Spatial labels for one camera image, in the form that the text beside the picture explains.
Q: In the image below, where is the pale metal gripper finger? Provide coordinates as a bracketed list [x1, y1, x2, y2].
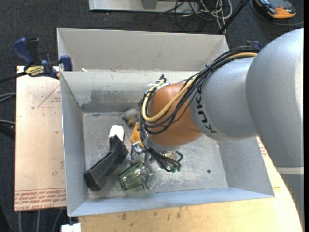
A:
[141, 171, 149, 192]
[148, 169, 157, 186]

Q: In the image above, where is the green clear glass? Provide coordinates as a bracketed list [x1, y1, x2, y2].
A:
[118, 161, 156, 191]

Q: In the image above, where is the black angled plastic block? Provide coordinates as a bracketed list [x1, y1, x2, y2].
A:
[83, 134, 129, 192]

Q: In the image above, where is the white rounded block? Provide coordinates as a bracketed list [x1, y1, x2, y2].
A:
[109, 125, 125, 143]

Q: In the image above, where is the grey toy animal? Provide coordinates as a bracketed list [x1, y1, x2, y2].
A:
[121, 108, 141, 126]

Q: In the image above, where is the brown cardboard board, red print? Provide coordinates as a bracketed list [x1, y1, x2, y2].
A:
[14, 65, 67, 212]

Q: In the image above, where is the grey metal bin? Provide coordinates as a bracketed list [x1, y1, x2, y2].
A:
[57, 27, 275, 217]

